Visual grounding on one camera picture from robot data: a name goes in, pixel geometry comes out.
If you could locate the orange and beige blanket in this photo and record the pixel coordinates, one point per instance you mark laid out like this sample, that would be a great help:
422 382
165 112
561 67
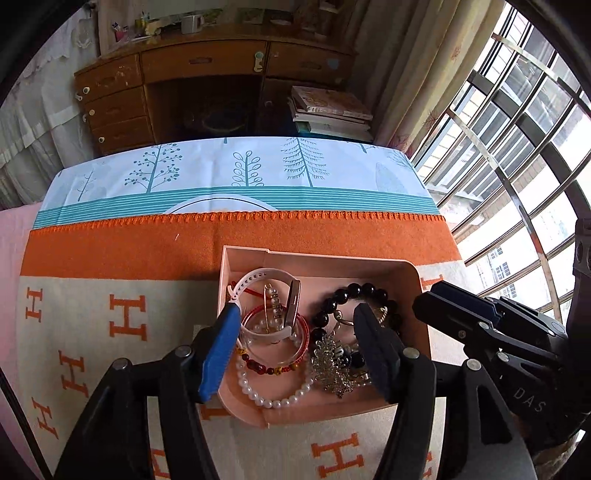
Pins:
115 249

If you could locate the white lace furniture cover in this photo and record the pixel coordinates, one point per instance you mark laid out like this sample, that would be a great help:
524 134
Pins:
37 92

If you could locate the stack of large books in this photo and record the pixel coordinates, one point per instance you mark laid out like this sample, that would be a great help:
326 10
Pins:
330 108

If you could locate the beige curtain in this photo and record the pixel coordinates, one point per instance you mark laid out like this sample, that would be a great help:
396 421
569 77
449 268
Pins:
415 69

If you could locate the silver leaf brooch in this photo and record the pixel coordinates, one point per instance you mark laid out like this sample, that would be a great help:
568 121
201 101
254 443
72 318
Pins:
330 369

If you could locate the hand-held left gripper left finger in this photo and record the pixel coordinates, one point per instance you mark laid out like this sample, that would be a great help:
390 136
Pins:
220 353

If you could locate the wooden desk with drawers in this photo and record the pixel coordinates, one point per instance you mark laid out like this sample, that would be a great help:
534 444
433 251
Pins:
203 60

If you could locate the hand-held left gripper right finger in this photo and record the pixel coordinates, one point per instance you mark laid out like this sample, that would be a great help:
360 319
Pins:
375 355

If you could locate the tree print bed sheet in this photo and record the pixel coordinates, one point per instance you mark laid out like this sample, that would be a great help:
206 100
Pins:
207 161

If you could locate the white mug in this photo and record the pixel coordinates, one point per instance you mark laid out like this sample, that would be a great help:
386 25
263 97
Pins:
190 24

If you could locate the pink storage box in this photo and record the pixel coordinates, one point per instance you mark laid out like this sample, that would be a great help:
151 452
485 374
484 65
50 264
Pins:
323 272

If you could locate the pink bed sheet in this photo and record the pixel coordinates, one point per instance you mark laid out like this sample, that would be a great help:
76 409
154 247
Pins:
9 277

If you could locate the metal window grille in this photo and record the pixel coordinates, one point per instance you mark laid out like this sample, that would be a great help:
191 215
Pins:
521 138

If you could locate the pink smart watch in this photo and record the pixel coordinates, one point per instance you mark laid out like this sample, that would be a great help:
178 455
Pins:
293 300

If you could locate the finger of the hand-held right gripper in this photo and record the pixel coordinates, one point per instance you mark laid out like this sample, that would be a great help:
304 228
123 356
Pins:
466 297
443 314

